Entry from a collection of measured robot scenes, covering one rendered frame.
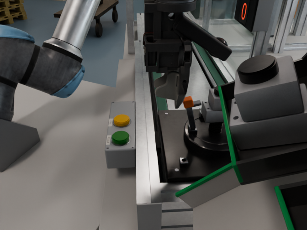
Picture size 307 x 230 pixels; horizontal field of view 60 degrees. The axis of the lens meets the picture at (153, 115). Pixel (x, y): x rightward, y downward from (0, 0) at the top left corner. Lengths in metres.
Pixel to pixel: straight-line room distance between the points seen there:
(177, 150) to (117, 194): 0.18
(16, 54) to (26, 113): 0.28
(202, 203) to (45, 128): 0.58
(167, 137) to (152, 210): 0.18
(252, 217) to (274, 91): 0.21
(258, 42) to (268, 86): 0.54
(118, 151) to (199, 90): 0.43
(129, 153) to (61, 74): 0.31
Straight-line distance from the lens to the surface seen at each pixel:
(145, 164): 0.56
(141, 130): 0.65
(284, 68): 0.23
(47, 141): 0.83
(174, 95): 0.52
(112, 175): 0.68
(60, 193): 0.68
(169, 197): 0.50
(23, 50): 0.77
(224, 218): 0.41
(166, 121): 0.66
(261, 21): 0.68
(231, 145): 0.23
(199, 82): 0.98
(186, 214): 0.53
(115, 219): 0.60
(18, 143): 0.79
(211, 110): 0.56
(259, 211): 0.38
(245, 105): 0.22
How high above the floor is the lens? 1.35
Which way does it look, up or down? 34 degrees down
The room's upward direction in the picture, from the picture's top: straight up
